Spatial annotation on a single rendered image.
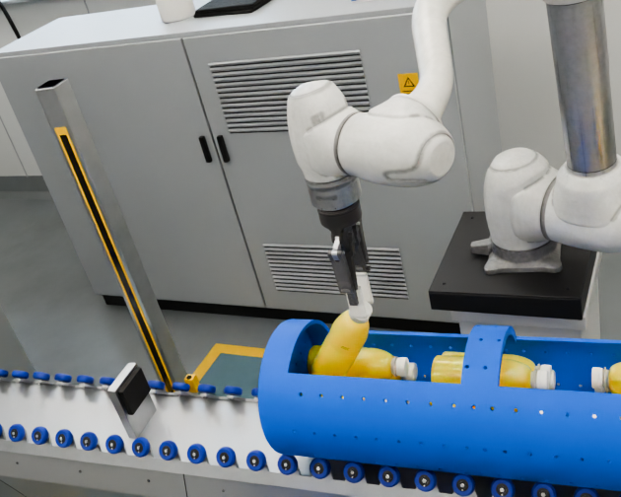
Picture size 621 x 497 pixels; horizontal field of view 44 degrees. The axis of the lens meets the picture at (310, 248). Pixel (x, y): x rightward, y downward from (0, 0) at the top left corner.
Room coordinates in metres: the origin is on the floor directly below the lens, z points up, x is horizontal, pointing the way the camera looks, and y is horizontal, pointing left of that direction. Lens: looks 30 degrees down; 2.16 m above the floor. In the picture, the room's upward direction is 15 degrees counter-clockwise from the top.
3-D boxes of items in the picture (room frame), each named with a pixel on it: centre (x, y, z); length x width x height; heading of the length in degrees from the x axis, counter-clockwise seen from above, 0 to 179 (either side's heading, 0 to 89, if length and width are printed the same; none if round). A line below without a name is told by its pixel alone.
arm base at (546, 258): (1.60, -0.49, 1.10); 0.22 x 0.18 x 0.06; 64
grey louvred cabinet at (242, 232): (3.33, 0.15, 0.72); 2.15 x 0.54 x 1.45; 59
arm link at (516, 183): (1.58, -0.51, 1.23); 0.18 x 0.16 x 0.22; 39
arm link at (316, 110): (1.18, -0.07, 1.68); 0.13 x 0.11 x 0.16; 39
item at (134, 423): (1.50, 0.50, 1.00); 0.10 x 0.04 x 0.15; 153
